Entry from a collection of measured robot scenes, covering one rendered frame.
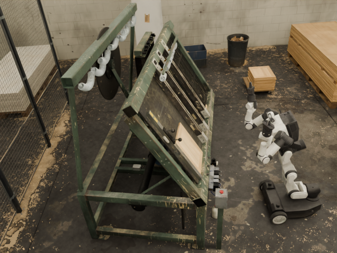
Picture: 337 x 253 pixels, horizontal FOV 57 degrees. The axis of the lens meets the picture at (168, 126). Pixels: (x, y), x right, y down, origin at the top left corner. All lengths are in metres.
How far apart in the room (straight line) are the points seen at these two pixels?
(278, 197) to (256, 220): 0.40
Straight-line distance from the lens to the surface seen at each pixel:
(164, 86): 3.39
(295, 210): 4.17
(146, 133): 2.68
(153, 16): 6.75
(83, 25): 8.50
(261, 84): 6.40
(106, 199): 3.46
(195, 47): 7.82
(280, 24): 8.80
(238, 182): 4.57
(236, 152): 5.03
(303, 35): 7.51
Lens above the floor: 3.28
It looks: 36 degrees down
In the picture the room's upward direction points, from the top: 4 degrees counter-clockwise
